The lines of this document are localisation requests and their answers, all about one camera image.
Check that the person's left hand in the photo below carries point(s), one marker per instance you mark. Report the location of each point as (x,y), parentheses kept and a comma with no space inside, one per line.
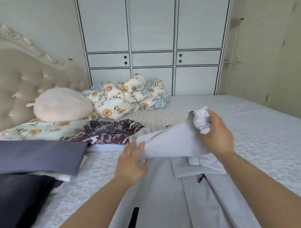
(130,167)

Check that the person's right hand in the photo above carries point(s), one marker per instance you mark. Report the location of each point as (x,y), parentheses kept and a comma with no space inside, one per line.
(218,138)

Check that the light lavender sunscreen jacket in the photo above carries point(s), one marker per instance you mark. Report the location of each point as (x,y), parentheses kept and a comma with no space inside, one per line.
(106,147)

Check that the dark purple patterned garment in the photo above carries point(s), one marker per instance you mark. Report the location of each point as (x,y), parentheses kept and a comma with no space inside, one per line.
(108,130)

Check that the bed with grey patterned sheet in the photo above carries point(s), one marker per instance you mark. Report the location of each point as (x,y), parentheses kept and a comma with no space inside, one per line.
(263,136)

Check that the white printed t-shirt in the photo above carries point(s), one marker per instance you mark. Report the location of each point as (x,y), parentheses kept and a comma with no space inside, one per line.
(54,176)

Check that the grey printed t-shirt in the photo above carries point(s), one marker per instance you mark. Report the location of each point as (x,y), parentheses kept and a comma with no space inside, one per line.
(42,157)

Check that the person's left forearm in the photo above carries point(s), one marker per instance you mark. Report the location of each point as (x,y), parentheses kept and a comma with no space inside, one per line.
(98,206)

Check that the person's right forearm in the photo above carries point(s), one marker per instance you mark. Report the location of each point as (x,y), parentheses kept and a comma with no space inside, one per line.
(263,192)

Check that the floral bunched quilt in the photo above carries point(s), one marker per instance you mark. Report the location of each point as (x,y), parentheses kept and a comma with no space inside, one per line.
(160,96)

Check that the pink plush pillow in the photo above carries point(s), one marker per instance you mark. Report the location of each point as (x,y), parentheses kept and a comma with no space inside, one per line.
(61,104)

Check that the floral pillow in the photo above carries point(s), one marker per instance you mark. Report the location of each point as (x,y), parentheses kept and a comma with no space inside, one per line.
(42,130)

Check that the white door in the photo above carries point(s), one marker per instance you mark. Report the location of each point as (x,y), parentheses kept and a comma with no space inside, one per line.
(263,51)

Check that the white wardrobe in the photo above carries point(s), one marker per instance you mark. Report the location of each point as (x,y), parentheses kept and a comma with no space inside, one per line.
(150,28)

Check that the beige tufted headboard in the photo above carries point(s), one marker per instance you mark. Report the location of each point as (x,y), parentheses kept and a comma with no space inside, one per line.
(28,80)

